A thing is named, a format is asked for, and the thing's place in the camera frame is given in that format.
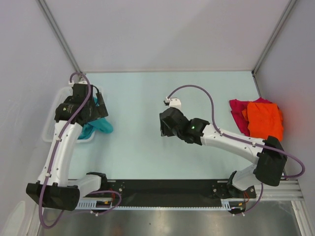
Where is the orange t-shirt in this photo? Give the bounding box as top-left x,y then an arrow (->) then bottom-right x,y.
242,102 -> 284,141

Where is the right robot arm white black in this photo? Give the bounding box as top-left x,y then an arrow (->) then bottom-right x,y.
159,107 -> 287,198

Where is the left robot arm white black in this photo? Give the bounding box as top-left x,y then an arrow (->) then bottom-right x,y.
26,84 -> 109,211

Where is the teal t-shirt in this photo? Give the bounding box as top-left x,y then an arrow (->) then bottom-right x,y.
78,97 -> 113,142

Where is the white plastic basket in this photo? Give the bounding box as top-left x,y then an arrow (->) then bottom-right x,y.
42,87 -> 103,143

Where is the magenta folded t-shirt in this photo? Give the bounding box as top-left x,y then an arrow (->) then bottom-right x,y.
229,98 -> 271,136

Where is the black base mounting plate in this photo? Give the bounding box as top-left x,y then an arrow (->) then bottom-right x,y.
101,179 -> 256,207

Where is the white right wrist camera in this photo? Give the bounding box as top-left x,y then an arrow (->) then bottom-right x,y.
163,97 -> 182,111

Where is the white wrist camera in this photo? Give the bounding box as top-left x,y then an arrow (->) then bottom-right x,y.
163,97 -> 182,111
68,78 -> 87,87

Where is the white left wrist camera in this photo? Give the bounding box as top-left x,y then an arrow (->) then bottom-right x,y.
68,78 -> 87,87

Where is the white slotted cable duct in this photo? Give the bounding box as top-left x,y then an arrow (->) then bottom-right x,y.
76,199 -> 231,211

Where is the left corner frame post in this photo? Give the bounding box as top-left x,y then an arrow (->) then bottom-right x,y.
36,0 -> 81,72

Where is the corner frame post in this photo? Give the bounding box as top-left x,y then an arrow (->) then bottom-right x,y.
36,0 -> 81,72
252,0 -> 298,74

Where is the aluminium frame rail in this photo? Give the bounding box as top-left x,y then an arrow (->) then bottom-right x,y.
67,179 -> 304,200

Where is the right corner frame post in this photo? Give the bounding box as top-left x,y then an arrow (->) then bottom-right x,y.
252,0 -> 298,74

